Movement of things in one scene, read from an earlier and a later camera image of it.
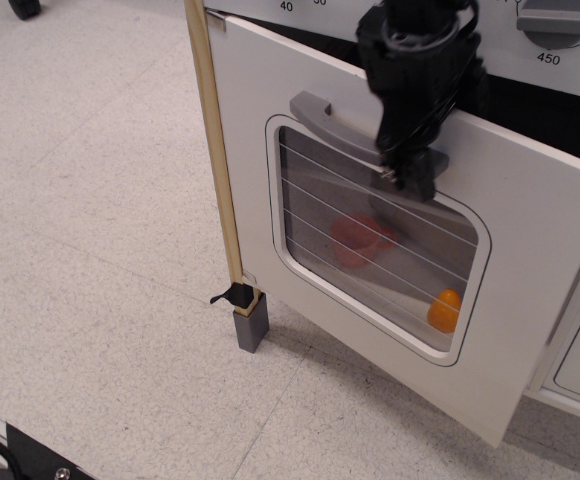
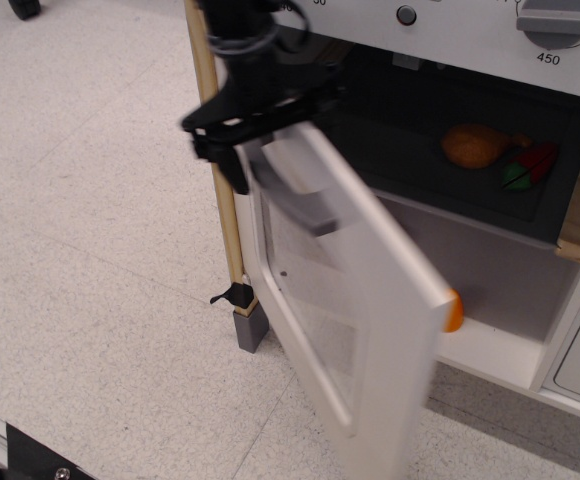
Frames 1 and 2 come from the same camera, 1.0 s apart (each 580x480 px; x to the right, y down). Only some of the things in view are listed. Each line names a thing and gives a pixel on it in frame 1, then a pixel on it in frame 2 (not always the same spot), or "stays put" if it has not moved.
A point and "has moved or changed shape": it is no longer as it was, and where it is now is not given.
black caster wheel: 25,9 stays put
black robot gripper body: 417,53 → 261,92
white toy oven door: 458,296 has moved or changed shape
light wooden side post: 197,20 stays put
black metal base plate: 37,461 stays put
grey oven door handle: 353,141 → 287,172
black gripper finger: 416,170 → 228,158
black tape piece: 240,294 stays put
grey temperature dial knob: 555,24 stays put
